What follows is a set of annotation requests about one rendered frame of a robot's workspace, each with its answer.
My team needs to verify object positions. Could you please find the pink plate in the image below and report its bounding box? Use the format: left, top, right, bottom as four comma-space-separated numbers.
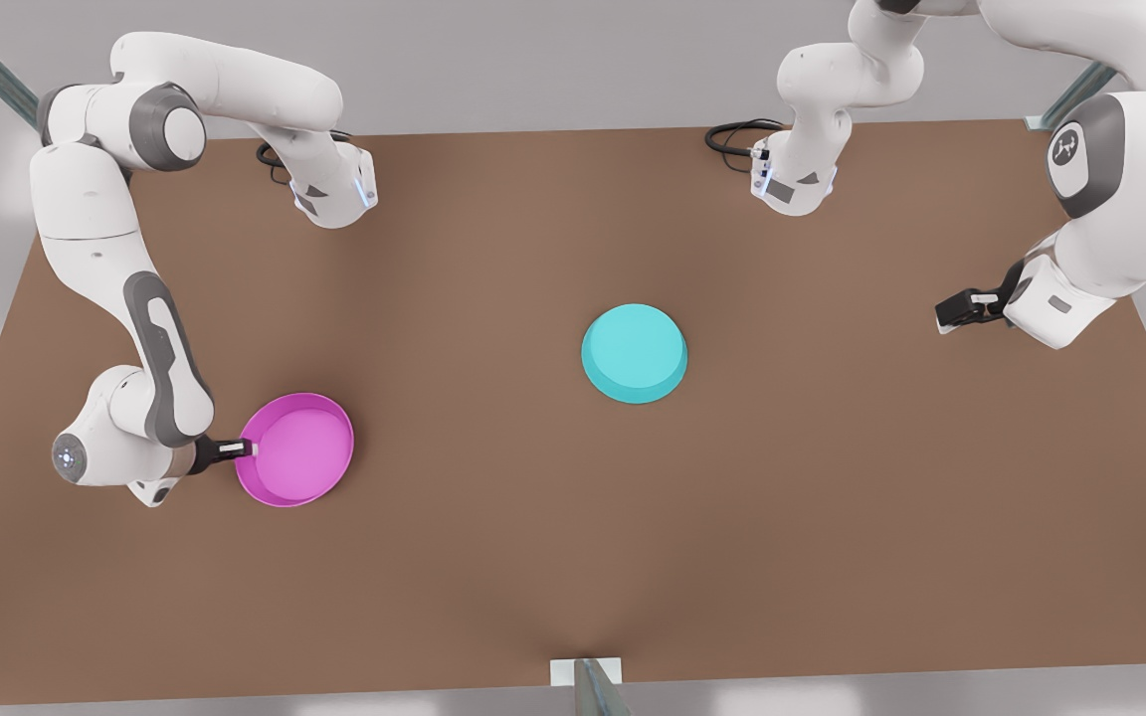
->
236, 393, 355, 508

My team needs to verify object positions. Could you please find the blue plate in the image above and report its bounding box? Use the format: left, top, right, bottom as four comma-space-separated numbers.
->
581, 304, 688, 405

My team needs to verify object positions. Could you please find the black cable loop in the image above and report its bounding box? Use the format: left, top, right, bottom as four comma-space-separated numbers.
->
256, 129, 356, 186
704, 118, 789, 176

